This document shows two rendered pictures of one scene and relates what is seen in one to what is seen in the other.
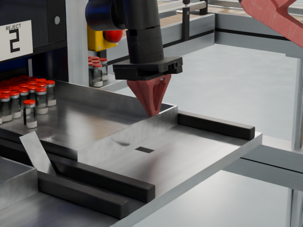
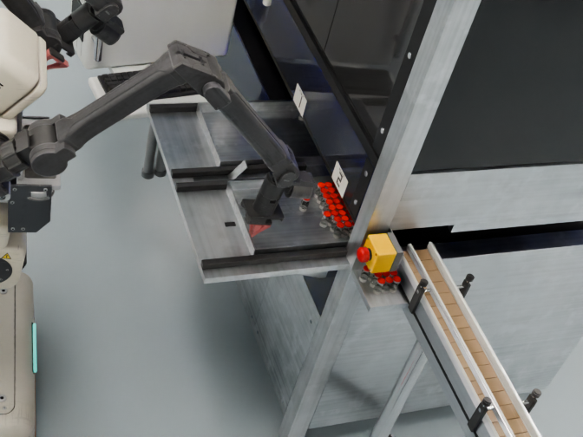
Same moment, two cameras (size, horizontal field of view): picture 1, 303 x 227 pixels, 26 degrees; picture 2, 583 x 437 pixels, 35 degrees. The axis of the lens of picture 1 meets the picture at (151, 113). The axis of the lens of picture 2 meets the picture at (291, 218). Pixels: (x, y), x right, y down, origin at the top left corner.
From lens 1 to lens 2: 2.75 m
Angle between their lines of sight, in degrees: 94
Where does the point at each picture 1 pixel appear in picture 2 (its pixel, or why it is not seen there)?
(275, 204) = not seen: outside the picture
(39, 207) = (204, 164)
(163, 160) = (210, 220)
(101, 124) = (279, 231)
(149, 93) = not seen: hidden behind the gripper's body
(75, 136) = not seen: hidden behind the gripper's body
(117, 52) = (424, 324)
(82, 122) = (291, 228)
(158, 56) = (253, 205)
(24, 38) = (342, 185)
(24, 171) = (226, 162)
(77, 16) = (363, 218)
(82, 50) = (358, 240)
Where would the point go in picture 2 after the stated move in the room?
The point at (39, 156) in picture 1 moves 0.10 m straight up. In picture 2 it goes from (237, 172) to (243, 145)
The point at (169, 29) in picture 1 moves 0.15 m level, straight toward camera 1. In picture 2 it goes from (465, 391) to (412, 354)
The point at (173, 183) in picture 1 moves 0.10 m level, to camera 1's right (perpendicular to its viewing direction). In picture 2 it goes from (183, 205) to (158, 224)
